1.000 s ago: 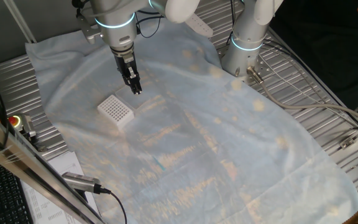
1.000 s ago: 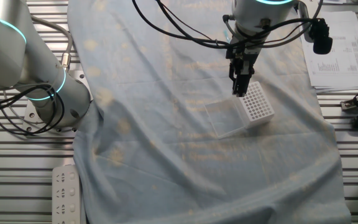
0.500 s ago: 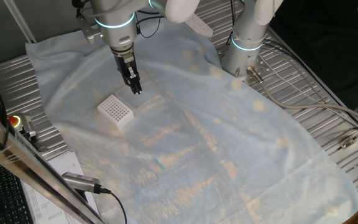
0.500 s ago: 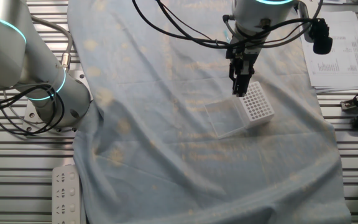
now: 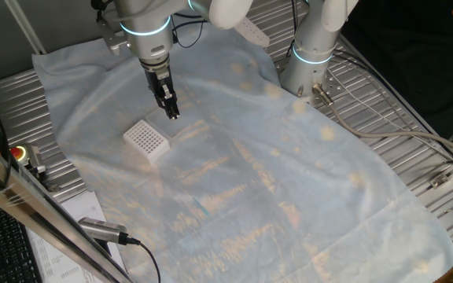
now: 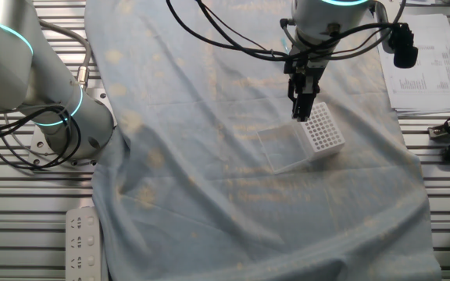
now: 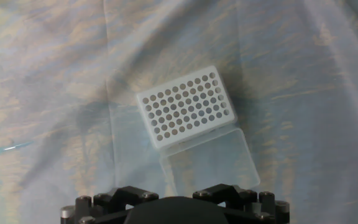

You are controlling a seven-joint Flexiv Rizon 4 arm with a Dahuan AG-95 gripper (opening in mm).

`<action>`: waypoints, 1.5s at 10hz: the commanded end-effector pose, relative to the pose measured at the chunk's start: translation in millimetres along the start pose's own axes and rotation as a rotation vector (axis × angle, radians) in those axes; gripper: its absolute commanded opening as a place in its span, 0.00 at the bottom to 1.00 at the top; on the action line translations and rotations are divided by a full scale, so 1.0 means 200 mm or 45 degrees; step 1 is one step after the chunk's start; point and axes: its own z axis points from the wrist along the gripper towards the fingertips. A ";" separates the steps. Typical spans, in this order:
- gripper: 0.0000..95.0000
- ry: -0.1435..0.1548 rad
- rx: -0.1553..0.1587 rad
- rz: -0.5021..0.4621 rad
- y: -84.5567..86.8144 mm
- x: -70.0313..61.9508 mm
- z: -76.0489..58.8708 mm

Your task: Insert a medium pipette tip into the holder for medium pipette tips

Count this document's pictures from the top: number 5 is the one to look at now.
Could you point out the printed paper sheets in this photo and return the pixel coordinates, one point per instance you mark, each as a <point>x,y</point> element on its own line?
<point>85,208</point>

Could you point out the black round plug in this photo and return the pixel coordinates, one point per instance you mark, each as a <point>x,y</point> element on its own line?
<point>97,4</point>

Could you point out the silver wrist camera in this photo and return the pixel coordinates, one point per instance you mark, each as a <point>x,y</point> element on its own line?
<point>108,37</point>

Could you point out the white pipette tip holder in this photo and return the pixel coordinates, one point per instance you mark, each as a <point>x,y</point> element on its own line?
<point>146,137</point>

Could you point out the clear plastic box lid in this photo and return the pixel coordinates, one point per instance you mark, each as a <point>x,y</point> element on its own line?
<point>157,120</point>

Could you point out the red emergency stop button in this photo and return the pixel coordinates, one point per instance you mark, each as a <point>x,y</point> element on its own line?
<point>18,152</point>

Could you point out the slim grey metal rail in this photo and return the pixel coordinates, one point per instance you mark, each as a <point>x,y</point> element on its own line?
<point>24,25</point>

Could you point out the light blue stained cloth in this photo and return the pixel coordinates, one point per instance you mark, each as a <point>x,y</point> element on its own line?
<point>250,177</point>

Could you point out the blue pipette tip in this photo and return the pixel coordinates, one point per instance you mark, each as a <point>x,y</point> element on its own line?
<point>201,207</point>

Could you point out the black keyboard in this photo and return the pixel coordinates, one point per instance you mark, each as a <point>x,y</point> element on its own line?
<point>2,247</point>

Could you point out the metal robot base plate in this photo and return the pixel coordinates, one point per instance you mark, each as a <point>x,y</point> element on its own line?
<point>338,88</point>

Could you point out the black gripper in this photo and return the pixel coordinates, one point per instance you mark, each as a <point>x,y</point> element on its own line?
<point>159,84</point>

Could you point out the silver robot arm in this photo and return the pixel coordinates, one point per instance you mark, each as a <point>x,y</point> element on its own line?
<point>148,23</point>

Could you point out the white power strip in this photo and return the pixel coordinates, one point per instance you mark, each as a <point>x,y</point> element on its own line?
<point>255,34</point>

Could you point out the aluminium corner bracket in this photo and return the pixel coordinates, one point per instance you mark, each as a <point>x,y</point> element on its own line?
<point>439,181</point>

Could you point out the aluminium frame bar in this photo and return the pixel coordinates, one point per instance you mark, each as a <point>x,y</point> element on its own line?
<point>34,212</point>

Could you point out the silver camera on stand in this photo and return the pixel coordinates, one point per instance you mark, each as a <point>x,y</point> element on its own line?
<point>100,230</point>

